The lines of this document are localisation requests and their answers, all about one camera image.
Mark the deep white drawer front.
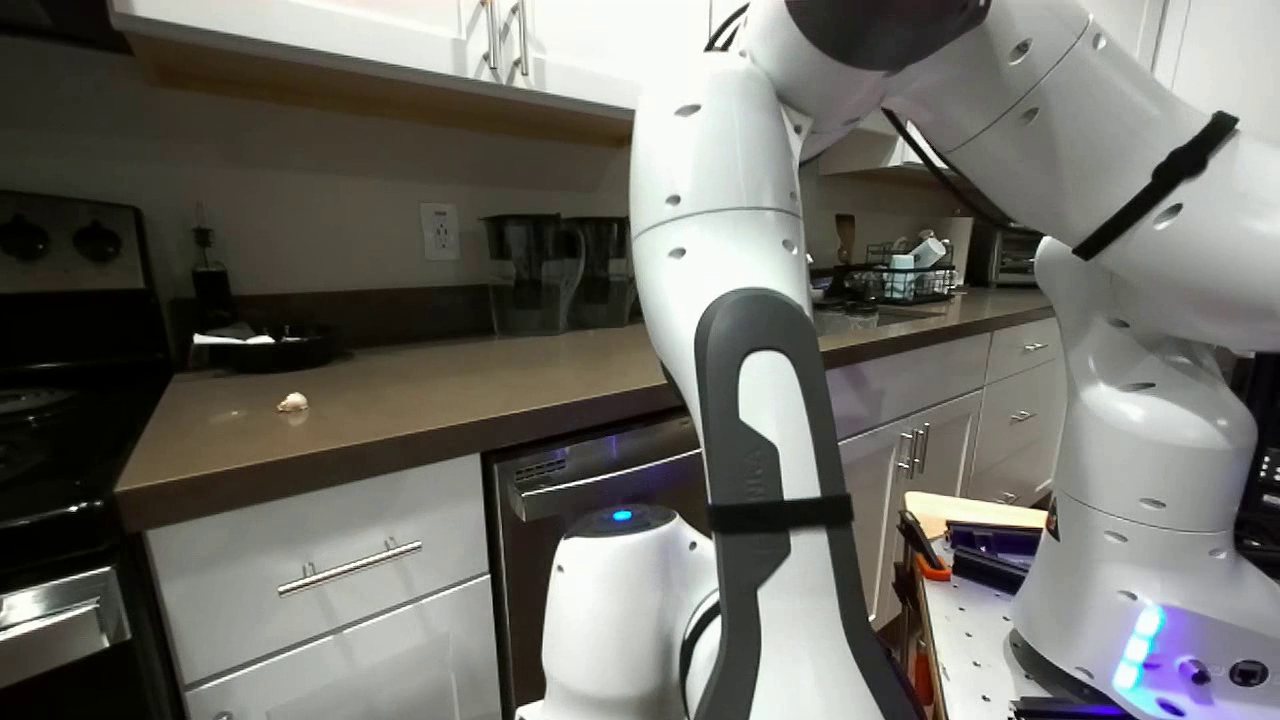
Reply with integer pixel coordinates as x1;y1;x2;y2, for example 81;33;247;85
960;357;1073;508

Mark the white pull-out cabinet front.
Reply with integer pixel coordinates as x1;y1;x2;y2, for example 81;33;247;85
180;573;509;720

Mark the black tray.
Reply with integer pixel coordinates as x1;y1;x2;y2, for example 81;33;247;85
180;325;351;376

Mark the wooden board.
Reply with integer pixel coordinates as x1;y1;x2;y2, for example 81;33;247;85
900;489;1057;538

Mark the wide white drawer front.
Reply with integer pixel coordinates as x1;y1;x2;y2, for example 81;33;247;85
821;332;994;439

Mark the small white drawer front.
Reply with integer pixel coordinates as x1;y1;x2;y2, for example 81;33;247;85
984;314;1073;385

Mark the stainless steel dishwasher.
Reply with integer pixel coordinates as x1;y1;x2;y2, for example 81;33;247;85
478;407;712;713

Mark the black kitchen stove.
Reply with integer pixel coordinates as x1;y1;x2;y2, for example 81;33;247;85
0;183;180;720

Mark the white wall cabinet with shelf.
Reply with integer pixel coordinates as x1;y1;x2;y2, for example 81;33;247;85
103;0;732;118

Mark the black box stack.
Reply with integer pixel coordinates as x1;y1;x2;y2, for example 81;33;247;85
944;519;1053;596

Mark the wire dish rack with dishes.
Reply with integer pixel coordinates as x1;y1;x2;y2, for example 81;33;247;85
854;226;965;309

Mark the white drawer with metal handle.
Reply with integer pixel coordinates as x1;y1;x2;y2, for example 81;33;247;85
138;450;495;692

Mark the narrow white cabinet door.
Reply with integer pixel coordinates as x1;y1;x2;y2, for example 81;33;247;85
903;393;987;501

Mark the microwave oven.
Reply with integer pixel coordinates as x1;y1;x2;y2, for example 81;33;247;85
984;219;1053;292

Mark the tall white cabinet door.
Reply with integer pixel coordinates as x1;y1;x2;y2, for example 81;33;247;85
834;420;913;632

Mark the white wall outlet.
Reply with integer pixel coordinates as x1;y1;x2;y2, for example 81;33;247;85
420;200;465;263

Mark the black coffee maker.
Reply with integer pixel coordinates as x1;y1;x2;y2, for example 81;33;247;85
478;213;580;337

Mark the orange handled tool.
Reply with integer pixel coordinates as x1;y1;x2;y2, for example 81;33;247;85
890;510;956;586

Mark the orange clamp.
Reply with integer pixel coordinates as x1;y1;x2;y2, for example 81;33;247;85
900;573;939;713

